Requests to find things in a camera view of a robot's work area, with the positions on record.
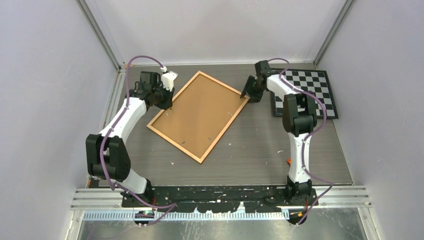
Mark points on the wooden picture frame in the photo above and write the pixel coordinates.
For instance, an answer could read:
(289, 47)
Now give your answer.
(201, 113)

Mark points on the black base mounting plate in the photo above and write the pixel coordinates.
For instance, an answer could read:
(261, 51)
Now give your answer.
(219, 199)

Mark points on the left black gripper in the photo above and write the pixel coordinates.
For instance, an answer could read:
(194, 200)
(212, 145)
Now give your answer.
(168, 103)

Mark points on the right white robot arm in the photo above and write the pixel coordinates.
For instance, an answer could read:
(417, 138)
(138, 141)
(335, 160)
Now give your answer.
(299, 121)

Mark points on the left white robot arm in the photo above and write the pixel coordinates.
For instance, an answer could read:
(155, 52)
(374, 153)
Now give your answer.
(106, 153)

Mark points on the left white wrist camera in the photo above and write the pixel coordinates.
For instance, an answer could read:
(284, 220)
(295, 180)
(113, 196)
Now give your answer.
(168, 78)

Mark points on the black white chessboard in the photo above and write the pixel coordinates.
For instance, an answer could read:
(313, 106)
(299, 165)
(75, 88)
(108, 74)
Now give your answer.
(315, 81)

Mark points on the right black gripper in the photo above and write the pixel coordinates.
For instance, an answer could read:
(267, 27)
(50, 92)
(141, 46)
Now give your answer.
(255, 97)

